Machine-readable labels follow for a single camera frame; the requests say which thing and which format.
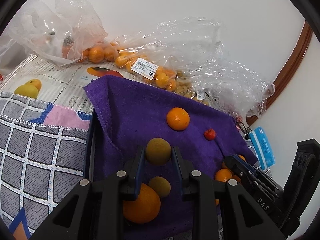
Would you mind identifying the fruit print mat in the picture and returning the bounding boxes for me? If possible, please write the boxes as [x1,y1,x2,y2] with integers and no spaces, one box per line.
[0,55,133,110]

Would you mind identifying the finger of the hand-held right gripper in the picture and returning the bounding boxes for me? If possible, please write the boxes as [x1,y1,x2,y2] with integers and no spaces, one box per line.
[233,154,270,181]
[224,156,278,199]

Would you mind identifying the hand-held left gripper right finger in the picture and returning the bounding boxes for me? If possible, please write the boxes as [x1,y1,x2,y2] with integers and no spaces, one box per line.
[171,146,287,240]

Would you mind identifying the clear bag of cherry tomatoes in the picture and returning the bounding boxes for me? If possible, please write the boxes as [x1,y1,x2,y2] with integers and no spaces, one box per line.
[200,57,275,119]

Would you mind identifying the blue tissue pack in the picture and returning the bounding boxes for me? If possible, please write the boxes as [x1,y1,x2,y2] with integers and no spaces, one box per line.
[247,126,275,170]

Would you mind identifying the purple towel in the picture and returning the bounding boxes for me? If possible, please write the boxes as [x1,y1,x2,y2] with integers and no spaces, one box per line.
[83,75,258,235]

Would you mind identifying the brown wooden door frame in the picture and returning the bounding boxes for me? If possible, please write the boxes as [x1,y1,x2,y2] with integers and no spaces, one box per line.
[246,20,313,124]

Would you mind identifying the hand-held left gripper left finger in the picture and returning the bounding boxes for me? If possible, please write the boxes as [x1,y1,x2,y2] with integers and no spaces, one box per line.
[29,146,147,240]

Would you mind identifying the grey checked star blanket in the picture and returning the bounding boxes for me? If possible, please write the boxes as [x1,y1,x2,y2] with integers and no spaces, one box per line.
[0,92,260,240]

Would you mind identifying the tan longan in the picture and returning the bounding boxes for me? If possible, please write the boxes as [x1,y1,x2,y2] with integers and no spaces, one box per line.
[148,176,172,198]
[146,137,172,166]

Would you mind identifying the clear plastic bag of longans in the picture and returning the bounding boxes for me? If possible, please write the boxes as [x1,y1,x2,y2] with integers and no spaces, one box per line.
[174,72,213,105]

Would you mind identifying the black wire clip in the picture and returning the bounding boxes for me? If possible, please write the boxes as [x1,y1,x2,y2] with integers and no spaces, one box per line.
[236,121,252,140]

